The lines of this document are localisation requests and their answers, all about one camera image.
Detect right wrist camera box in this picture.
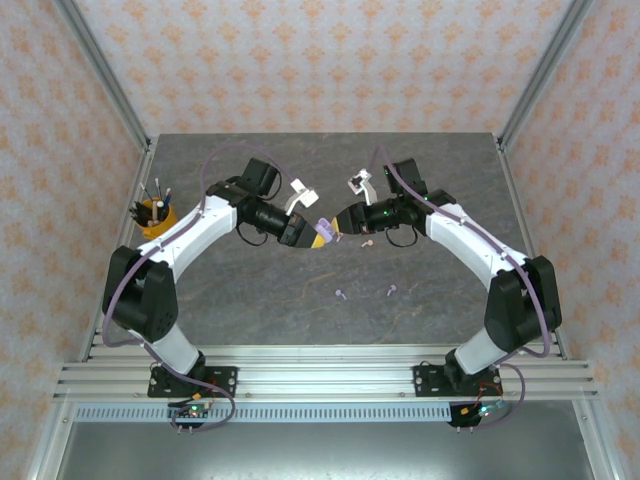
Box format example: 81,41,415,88
346,168,377,206

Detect grey metal sheet panel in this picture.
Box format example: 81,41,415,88
54,422,596,480

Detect right aluminium frame post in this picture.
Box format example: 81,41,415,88
498,0,596,152

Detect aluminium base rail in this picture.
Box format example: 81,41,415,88
52,343,601,402

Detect right aluminium table side rail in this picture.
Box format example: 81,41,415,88
494,137,571,360

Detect left aluminium table side rail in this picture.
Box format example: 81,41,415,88
79,139,159,361

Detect aluminium table side rail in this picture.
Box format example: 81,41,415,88
494,137,571,360
79,139,159,361

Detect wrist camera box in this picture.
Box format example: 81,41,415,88
346,168,377,206
283,178,321,214

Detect yellow metal pen cup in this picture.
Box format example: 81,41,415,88
135,198,179,240

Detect grey slotted cable duct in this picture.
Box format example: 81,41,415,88
74,405,451,424

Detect aluminium frame post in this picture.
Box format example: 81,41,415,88
498,0,596,152
52,0,152,152

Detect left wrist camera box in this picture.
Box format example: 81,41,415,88
283,178,321,214

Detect left aluminium frame post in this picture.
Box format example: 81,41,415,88
52,0,152,152

